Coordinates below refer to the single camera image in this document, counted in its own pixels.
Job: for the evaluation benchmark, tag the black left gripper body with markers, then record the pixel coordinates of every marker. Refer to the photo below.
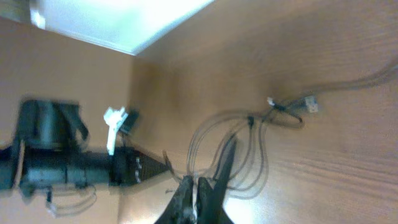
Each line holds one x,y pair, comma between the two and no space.
129,166

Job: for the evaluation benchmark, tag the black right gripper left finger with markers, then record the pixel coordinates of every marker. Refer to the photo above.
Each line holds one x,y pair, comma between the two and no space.
180,208

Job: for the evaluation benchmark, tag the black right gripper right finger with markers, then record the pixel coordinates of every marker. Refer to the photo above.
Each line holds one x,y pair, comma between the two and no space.
210,203

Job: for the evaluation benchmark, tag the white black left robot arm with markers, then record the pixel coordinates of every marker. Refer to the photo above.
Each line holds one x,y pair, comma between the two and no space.
49,154

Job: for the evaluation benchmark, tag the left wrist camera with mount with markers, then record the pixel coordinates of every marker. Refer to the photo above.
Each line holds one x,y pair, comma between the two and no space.
118,121

